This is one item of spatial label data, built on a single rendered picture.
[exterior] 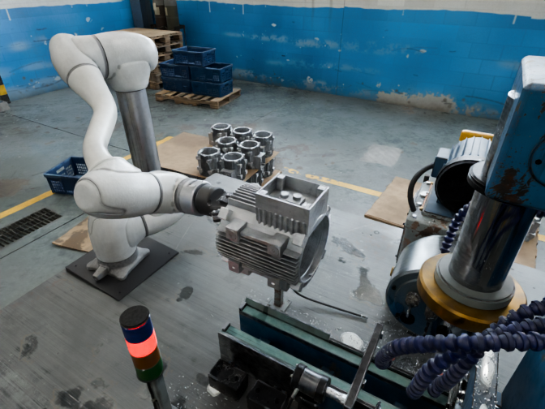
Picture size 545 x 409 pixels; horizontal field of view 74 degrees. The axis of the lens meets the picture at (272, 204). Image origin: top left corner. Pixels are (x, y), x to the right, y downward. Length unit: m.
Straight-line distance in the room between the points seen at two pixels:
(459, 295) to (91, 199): 0.71
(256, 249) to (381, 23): 5.77
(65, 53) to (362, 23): 5.52
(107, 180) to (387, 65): 5.83
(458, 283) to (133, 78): 1.11
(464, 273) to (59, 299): 1.34
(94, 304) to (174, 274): 0.30
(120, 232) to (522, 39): 5.57
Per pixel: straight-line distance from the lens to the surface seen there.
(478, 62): 6.18
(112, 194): 0.81
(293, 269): 0.73
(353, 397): 0.92
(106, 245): 1.49
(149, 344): 0.87
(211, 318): 1.35
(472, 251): 0.69
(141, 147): 1.43
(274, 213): 0.73
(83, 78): 1.22
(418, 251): 1.13
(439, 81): 6.28
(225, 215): 0.78
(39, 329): 1.52
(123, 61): 1.33
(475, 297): 0.72
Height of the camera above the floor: 1.82
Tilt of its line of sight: 33 degrees down
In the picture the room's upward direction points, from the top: straight up
